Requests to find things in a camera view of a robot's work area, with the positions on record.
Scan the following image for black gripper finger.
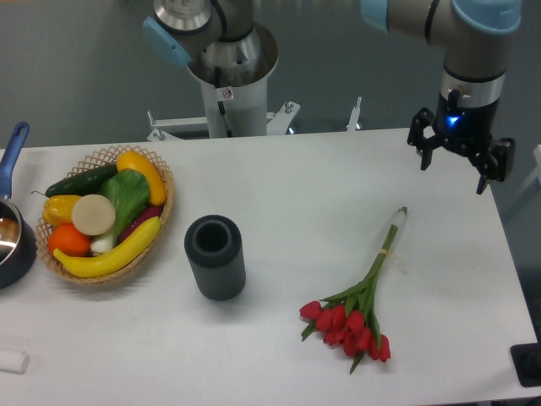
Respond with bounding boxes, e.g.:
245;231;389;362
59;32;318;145
467;138;516;195
407;107;443;171

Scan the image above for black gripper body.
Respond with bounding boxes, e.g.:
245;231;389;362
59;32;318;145
432;96;499;158

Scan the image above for red tulip bouquet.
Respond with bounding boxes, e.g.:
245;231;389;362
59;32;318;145
299;206;408;373

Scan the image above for grey robot arm, blue caps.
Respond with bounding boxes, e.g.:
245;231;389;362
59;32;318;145
143;1;522;192

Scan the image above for black device at table edge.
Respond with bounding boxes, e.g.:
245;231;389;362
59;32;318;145
510;343;540;387

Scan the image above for dark grey ribbed vase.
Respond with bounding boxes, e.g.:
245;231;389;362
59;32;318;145
184;215;246;301

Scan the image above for purple eggplant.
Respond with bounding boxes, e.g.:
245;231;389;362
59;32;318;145
118;206;162;243

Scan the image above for yellow squash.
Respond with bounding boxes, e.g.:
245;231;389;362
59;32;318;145
117;151;167;206

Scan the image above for green bok choy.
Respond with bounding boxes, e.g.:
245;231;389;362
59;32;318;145
90;169;150;256

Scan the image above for green cucumber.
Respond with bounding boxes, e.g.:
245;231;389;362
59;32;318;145
32;164;117;198

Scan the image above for beige round disc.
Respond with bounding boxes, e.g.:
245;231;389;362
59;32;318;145
71;195;116;236

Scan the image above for orange fruit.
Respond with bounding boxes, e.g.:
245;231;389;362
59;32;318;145
47;224;90;257

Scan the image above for yellow bell pepper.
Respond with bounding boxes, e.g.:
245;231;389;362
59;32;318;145
42;195;81;228

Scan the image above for yellow banana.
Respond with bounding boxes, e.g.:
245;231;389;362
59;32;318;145
53;217;161;278

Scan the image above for white cylinder object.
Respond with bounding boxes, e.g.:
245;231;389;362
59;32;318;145
0;348;30;375

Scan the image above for white frame at right edge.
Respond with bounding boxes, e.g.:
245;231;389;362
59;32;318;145
500;144;541;217

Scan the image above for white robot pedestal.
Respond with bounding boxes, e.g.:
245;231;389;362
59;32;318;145
188;22;278;138

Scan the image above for white metal base frame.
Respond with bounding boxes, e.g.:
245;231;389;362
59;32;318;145
146;96;363;142

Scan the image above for dark saucepan with blue handle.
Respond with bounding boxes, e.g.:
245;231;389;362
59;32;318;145
1;122;37;289

